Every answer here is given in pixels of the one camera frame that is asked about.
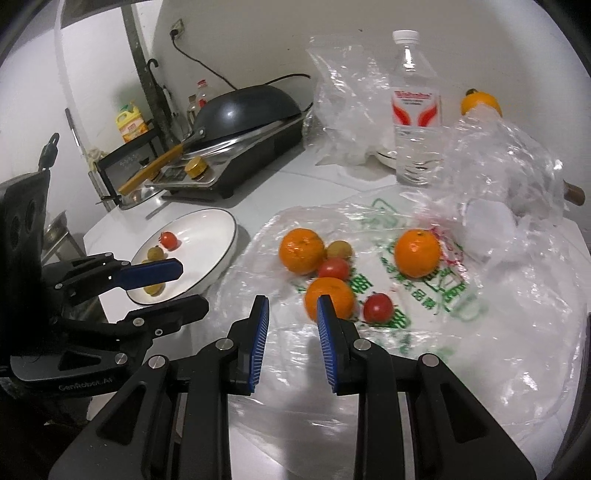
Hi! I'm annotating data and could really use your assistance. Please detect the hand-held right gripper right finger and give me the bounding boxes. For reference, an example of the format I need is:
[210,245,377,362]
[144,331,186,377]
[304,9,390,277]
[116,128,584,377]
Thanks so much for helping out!
[316,295,541,480]

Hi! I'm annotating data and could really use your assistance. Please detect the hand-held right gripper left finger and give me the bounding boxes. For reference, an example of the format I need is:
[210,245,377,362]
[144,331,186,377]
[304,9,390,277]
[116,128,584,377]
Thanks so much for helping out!
[47,295,271,480]

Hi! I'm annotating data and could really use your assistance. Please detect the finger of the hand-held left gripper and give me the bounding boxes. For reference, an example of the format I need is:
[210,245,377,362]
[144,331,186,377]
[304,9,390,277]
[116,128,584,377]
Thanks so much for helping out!
[42,251,184,305]
[51,294,210,352]

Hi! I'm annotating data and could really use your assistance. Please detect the small orange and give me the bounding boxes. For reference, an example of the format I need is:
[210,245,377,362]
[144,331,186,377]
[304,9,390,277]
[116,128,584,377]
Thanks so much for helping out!
[305,277,356,322]
[394,229,441,278]
[279,228,325,275]

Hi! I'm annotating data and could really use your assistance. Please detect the white plate black rim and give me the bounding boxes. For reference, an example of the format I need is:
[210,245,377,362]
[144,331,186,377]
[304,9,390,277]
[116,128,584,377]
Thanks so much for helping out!
[126,209,238,306]

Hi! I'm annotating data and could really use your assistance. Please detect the green printed plastic bag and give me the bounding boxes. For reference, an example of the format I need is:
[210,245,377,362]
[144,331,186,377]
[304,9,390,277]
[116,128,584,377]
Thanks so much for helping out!
[208,185,591,439]

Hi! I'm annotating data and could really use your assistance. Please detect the steel pot lid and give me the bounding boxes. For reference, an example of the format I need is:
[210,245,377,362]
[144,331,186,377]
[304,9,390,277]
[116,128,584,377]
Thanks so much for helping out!
[117,185,162,210]

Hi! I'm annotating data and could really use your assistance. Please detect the black metal rack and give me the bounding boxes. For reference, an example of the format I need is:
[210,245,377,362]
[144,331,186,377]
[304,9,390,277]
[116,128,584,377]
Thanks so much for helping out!
[95,124,176,213]

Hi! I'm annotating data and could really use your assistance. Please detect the yellow oil jug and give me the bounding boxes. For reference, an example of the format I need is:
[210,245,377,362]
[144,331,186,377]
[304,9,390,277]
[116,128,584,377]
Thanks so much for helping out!
[115,102,149,143]

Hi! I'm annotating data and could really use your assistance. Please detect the steel tabletop stove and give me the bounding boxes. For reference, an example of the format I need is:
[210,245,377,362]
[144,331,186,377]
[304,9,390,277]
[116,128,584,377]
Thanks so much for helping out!
[145,113,308,201]

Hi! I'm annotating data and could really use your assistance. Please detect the black umbrella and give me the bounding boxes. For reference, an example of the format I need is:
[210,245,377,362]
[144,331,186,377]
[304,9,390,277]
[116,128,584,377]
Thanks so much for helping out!
[148,59,178,134]

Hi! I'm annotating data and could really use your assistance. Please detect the white bowl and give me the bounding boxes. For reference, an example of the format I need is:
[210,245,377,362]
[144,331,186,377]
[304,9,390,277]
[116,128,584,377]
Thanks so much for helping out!
[369,148,402,169]

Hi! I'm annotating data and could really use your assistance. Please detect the dark vertical pipe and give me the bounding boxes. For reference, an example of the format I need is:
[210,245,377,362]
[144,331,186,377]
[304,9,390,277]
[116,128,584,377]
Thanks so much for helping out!
[122,9,162,139]

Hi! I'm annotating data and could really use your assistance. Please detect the clear water bottle red label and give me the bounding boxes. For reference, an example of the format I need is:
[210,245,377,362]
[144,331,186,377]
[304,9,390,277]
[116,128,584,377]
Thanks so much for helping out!
[392,30,443,186]

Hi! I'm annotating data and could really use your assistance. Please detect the crumpled clear plastic bag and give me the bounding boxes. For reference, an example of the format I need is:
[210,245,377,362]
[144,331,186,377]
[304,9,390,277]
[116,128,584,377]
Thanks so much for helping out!
[402,104,568,268]

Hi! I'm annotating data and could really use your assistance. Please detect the large orange with stalk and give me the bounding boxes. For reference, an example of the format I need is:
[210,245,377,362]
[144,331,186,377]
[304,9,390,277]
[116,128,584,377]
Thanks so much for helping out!
[461,89,502,118]

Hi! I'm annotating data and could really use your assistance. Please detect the black wok wooden handle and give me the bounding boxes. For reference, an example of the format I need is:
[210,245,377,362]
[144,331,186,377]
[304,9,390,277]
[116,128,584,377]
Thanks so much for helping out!
[117,85,303,197]

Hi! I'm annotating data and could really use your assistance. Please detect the black stove cable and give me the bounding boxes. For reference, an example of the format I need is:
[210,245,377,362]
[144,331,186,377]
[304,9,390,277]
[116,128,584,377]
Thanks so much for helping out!
[172,31,311,116]

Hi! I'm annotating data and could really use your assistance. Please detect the pot with wooden handle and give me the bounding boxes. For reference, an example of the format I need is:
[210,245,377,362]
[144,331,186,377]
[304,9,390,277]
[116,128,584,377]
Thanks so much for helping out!
[562,182,586,206]

